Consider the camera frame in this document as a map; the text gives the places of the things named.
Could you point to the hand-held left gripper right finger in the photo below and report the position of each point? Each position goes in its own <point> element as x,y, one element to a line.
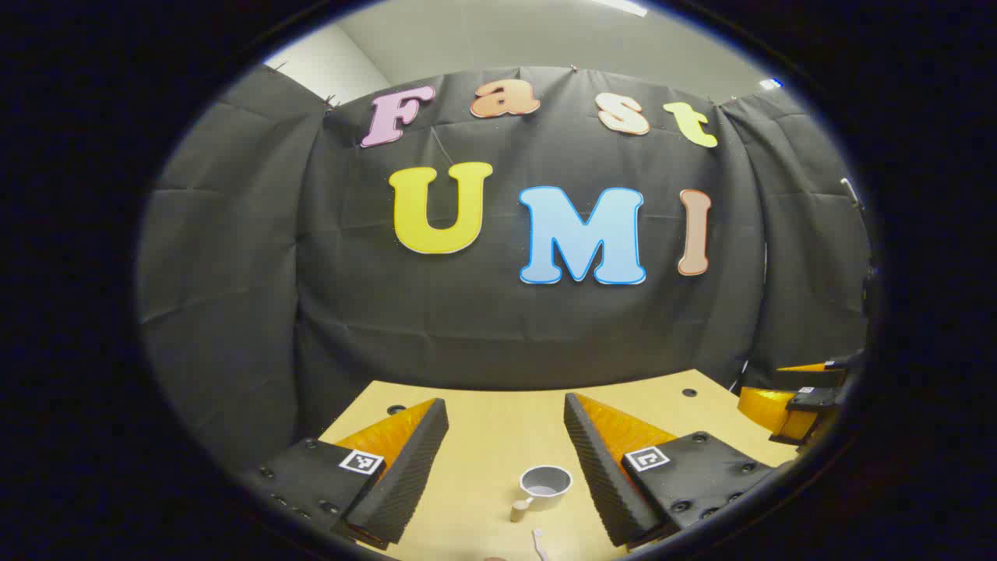
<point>604,475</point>

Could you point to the light wooden desktop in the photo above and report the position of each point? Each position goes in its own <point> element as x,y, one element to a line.
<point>498,436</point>

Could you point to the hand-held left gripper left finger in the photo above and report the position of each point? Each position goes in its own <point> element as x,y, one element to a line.
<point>405,475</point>

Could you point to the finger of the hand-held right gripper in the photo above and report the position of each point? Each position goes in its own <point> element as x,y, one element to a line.
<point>810,401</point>
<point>818,378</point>

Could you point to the white toothbrush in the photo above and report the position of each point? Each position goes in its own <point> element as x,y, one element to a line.
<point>538,544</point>

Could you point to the ceiling light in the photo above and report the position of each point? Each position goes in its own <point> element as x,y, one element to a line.
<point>623,6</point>

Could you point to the black backdrop cloth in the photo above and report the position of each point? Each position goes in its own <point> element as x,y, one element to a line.
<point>498,327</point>

